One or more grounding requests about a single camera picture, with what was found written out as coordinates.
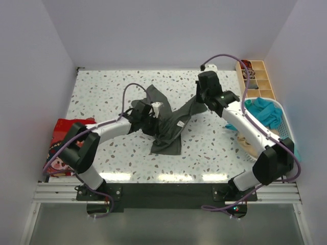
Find dark grey t shirt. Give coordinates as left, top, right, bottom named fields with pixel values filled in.
left=147, top=85, right=207, bottom=155

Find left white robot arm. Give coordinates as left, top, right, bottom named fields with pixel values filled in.
left=58, top=101, right=163, bottom=200

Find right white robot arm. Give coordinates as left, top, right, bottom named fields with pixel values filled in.
left=196, top=71, right=294, bottom=201

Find grey rolled socks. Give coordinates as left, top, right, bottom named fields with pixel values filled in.
left=244, top=79, right=259, bottom=90

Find patterned rolled socks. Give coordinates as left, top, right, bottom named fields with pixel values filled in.
left=242, top=69, right=255, bottom=79

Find red black rolled socks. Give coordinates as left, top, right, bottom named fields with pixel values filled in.
left=240, top=60, right=253, bottom=69

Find wooden compartment organizer box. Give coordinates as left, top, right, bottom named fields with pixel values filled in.
left=236, top=60, right=275, bottom=100

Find teal t shirt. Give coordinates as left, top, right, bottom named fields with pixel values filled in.
left=225, top=96, right=301, bottom=161

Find beige t shirt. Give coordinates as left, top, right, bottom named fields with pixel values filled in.
left=237, top=132, right=258, bottom=158

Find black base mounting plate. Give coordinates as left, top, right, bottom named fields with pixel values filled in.
left=76, top=182, right=259, bottom=213

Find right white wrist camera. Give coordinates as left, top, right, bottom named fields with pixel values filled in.
left=200, top=64, right=218, bottom=73

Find aluminium rail frame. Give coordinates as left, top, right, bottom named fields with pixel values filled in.
left=19, top=180, right=83, bottom=245

